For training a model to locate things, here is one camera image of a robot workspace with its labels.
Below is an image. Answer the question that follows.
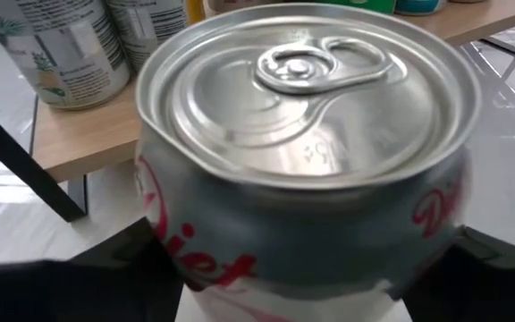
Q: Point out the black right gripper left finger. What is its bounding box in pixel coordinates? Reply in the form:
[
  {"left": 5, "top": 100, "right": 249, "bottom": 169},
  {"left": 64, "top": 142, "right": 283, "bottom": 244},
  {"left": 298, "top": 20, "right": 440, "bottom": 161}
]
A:
[{"left": 0, "top": 217, "right": 185, "bottom": 322}]

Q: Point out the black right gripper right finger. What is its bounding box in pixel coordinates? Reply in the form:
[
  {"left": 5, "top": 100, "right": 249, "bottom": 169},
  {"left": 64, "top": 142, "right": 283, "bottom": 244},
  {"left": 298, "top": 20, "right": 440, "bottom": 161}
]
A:
[{"left": 400, "top": 225, "right": 515, "bottom": 322}]

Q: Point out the wooden tray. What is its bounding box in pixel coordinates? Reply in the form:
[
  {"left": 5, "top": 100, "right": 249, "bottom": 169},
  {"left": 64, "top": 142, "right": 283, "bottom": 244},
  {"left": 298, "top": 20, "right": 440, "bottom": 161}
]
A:
[{"left": 0, "top": 0, "right": 515, "bottom": 224}]

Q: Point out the silver-top slim can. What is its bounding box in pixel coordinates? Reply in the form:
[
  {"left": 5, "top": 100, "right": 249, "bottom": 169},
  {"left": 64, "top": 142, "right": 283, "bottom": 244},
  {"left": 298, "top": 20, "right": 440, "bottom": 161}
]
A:
[{"left": 134, "top": 2, "right": 482, "bottom": 322}]

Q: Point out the black-top Celsius can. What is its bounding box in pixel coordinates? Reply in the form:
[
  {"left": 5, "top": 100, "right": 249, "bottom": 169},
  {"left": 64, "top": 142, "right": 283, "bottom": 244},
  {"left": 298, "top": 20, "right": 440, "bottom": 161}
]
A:
[
  {"left": 105, "top": 0, "right": 190, "bottom": 75},
  {"left": 184, "top": 0, "right": 207, "bottom": 26},
  {"left": 0, "top": 0, "right": 131, "bottom": 111}
]

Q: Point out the silver blue slim can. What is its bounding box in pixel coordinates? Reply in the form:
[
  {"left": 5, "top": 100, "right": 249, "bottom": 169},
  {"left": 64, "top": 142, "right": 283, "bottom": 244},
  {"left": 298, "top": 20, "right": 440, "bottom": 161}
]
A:
[{"left": 393, "top": 0, "right": 447, "bottom": 17}]

